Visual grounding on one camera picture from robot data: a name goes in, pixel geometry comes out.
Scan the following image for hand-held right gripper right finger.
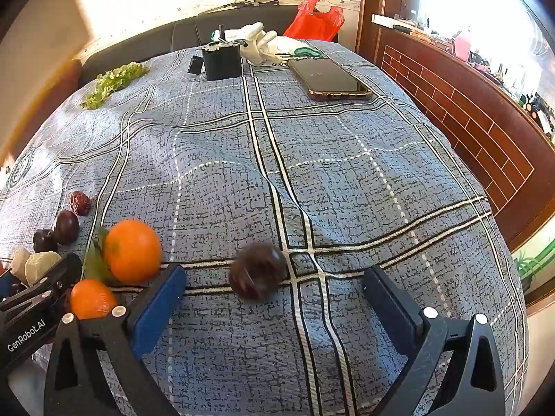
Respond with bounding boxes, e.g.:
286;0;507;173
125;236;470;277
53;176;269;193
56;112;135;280
361;265;507;416

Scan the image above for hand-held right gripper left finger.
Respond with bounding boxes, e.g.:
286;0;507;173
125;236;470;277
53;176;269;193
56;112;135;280
43;263;188;416

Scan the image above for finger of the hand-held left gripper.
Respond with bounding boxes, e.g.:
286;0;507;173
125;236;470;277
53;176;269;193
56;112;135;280
0;253;83;313

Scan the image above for pale garlic cloves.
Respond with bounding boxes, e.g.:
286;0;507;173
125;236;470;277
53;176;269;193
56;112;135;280
25;251;61;287

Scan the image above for dark purple plum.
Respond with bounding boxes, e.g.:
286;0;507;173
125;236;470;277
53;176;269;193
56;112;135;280
53;210;80;244
33;229;59;253
228;243;288;301

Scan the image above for small orange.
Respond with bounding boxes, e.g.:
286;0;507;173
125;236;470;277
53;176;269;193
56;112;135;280
69;279;119;320

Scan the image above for large orange with leaf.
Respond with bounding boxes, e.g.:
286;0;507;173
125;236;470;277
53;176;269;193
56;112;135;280
82;219;162;284

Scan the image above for red dried jujube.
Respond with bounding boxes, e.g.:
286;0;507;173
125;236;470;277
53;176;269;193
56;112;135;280
69;191;92;216

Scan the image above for green potted plant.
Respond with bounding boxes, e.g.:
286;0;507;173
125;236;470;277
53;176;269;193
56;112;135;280
514;238;555;291

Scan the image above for blue plaid blanket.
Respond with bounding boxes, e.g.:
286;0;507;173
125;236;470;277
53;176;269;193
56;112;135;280
0;39;527;416

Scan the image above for green lettuce leaves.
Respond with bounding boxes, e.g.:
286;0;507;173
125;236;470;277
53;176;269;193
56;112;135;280
80;63;150;110

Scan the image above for brown wooden partition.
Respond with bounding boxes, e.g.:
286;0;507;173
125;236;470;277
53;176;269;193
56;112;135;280
356;0;555;252

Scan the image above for black smartphone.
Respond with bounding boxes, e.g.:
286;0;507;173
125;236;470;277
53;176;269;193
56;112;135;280
286;58;374;102

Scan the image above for black box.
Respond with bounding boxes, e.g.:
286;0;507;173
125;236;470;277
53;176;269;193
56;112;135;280
202;25;242;81

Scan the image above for dark padded headboard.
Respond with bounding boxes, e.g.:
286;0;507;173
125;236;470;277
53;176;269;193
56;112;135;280
80;4;339;83

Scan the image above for green and white bag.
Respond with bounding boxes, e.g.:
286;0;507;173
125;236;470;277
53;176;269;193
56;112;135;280
277;37;330;59

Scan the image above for pink bottle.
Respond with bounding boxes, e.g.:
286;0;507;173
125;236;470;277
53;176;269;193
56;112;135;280
451;30;473;57

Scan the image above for white cloth gloves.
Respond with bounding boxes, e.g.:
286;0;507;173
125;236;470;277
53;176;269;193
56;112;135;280
236;21;300;68

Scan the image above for red plastic bag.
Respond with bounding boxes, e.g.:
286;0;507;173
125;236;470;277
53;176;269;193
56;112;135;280
283;0;345;43

